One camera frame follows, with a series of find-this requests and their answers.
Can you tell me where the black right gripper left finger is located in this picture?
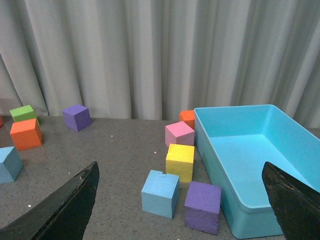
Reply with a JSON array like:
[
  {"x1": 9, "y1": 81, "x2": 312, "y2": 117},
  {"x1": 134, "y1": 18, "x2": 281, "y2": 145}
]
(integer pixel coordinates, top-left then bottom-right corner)
[{"x1": 0, "y1": 161, "x2": 99, "y2": 240}]

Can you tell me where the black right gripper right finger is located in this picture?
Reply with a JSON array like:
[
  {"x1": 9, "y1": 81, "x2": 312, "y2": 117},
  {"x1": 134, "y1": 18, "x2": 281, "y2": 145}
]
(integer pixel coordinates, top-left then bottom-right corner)
[{"x1": 261, "y1": 161, "x2": 320, "y2": 240}]

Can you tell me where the light blue foam cube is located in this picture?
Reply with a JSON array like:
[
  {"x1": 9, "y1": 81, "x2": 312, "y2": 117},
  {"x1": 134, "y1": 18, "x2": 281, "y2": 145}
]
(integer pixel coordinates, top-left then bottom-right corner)
[
  {"x1": 141, "y1": 170, "x2": 180, "y2": 219},
  {"x1": 0, "y1": 146, "x2": 24, "y2": 184}
]

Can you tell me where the light blue plastic bin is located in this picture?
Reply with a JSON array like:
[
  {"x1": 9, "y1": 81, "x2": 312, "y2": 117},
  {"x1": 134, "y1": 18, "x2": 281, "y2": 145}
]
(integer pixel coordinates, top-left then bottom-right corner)
[{"x1": 194, "y1": 104, "x2": 320, "y2": 239}]

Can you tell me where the purple foam cube near bin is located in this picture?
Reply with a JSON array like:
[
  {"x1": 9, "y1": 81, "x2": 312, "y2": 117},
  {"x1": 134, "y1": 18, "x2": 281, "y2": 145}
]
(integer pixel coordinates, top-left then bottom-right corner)
[{"x1": 184, "y1": 181, "x2": 222, "y2": 235}]

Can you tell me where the purple foam cube far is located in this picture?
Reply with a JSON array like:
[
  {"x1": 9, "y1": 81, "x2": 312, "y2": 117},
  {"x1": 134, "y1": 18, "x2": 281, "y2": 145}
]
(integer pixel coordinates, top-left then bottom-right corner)
[{"x1": 62, "y1": 104, "x2": 93, "y2": 132}]

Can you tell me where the green foam cube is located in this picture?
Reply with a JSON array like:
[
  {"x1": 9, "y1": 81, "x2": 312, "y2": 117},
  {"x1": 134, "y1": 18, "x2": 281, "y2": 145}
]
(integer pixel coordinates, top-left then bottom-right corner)
[{"x1": 9, "y1": 105, "x2": 40, "y2": 125}]

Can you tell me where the red foam cube far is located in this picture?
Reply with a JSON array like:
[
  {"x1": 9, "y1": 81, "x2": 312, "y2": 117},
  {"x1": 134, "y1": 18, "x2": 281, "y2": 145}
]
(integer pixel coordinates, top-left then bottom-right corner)
[{"x1": 0, "y1": 115, "x2": 4, "y2": 127}]

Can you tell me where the yellow foam cube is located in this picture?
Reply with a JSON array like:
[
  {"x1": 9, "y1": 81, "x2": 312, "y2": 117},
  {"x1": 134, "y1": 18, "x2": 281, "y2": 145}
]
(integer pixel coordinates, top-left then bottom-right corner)
[{"x1": 165, "y1": 143, "x2": 195, "y2": 183}]

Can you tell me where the pink foam cube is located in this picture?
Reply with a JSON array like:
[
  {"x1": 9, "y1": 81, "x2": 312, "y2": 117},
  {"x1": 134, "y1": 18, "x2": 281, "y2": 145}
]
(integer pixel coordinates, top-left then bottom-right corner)
[{"x1": 164, "y1": 121, "x2": 195, "y2": 147}]

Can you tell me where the orange foam cube by bin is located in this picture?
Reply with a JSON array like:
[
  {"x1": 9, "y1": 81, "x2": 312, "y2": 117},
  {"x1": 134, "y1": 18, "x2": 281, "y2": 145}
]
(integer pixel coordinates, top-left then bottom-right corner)
[{"x1": 179, "y1": 109, "x2": 195, "y2": 130}]

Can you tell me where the grey curtain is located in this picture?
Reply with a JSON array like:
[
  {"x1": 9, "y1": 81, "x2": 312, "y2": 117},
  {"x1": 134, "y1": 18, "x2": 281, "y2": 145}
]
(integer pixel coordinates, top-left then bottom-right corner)
[{"x1": 0, "y1": 0, "x2": 320, "y2": 128}]

